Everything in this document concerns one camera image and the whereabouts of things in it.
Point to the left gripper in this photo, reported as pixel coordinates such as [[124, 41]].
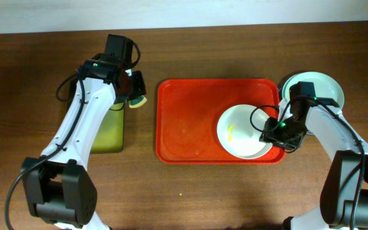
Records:
[[138, 85]]

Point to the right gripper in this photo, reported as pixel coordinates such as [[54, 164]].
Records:
[[271, 133]]

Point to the yellow green sponge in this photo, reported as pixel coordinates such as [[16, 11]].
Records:
[[137, 102]]

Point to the white plate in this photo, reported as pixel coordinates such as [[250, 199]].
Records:
[[239, 130]]

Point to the mint green plate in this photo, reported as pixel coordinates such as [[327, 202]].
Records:
[[325, 86]]

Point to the light blue plate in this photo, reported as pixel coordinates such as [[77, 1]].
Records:
[[281, 93]]

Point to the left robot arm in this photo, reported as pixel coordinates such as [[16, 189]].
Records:
[[57, 185]]

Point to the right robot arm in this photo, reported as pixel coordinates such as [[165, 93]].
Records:
[[343, 201]]

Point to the black tray with yellow liquid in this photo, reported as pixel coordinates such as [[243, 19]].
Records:
[[101, 125]]

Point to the red plastic tray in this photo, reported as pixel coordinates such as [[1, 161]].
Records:
[[188, 111]]

